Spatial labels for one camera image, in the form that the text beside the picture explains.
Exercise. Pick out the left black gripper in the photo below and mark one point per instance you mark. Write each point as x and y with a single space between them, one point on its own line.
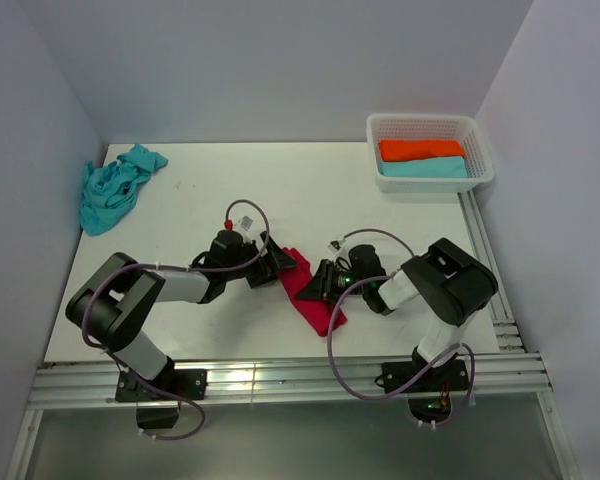
263 273

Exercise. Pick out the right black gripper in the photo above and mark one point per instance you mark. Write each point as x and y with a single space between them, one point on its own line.
317 288

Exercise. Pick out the crimson red t shirt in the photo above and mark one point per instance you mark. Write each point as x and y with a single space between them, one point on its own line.
316 313

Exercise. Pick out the white perforated plastic basket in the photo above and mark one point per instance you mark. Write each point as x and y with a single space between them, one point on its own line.
416 127

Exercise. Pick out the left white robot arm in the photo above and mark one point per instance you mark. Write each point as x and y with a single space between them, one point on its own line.
113 305

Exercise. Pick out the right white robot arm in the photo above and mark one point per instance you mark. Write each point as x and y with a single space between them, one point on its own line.
452 283

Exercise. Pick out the rolled orange t shirt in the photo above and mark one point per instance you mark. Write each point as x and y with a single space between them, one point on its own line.
401 150

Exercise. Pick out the rolled teal t shirt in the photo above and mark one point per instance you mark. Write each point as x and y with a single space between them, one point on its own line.
439 167

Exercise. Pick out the crumpled teal t shirt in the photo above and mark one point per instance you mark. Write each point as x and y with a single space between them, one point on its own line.
111 191

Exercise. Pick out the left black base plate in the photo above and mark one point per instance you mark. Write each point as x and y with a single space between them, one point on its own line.
188 383

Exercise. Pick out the aluminium mounting rail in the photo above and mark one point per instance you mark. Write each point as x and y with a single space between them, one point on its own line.
253 344

